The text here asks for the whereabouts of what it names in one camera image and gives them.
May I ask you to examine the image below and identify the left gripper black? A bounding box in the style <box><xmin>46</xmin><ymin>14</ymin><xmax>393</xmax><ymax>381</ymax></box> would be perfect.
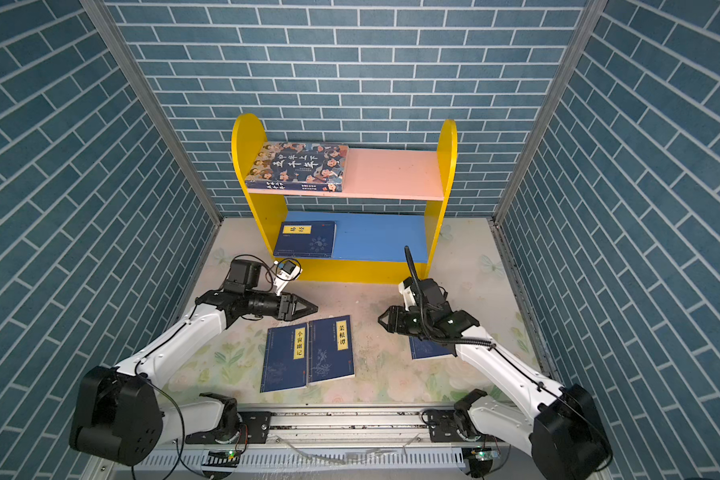
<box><xmin>243</xmin><ymin>290</ymin><xmax>317</xmax><ymax>322</ymax></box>

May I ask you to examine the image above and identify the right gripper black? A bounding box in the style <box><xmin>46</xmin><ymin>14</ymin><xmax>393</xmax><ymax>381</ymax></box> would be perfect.
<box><xmin>377</xmin><ymin>302</ymin><xmax>434</xmax><ymax>336</ymax></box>

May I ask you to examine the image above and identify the blue book yellow label Yijing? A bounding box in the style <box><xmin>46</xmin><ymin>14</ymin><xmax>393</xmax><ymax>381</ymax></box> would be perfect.
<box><xmin>273</xmin><ymin>221</ymin><xmax>336</xmax><ymax>259</ymax></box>

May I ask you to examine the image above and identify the colourful illustrated thick book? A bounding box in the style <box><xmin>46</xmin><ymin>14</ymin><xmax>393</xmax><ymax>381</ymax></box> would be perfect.
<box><xmin>245</xmin><ymin>142</ymin><xmax>349</xmax><ymax>193</ymax></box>

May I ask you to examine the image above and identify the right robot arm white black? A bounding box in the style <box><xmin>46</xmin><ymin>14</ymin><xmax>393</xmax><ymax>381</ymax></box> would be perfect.
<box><xmin>378</xmin><ymin>253</ymin><xmax>614</xmax><ymax>479</ymax></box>

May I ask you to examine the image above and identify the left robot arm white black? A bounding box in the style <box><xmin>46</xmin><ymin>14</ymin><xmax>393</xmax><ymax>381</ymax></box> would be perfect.
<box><xmin>69</xmin><ymin>254</ymin><xmax>318</xmax><ymax>467</ymax></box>

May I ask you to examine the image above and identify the yellow shelf with coloured boards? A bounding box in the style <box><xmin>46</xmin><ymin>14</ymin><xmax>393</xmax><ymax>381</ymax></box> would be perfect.
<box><xmin>242</xmin><ymin>119</ymin><xmax>458</xmax><ymax>284</ymax></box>

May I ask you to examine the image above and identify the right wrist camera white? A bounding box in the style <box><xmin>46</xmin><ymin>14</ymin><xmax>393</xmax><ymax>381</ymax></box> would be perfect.
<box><xmin>398</xmin><ymin>277</ymin><xmax>417</xmax><ymax>311</ymax></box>

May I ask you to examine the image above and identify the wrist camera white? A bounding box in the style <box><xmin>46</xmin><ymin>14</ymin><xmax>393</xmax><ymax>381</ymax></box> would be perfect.
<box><xmin>272</xmin><ymin>258</ymin><xmax>302</xmax><ymax>295</ymax></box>
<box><xmin>398</xmin><ymin>277</ymin><xmax>417</xmax><ymax>311</ymax></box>

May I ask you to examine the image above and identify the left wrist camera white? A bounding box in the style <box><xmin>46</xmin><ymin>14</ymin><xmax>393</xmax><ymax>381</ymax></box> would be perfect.
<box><xmin>272</xmin><ymin>258</ymin><xmax>302</xmax><ymax>295</ymax></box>

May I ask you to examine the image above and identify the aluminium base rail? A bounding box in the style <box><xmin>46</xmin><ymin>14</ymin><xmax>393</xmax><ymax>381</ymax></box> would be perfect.
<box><xmin>70</xmin><ymin>391</ymin><xmax>612</xmax><ymax>479</ymax></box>

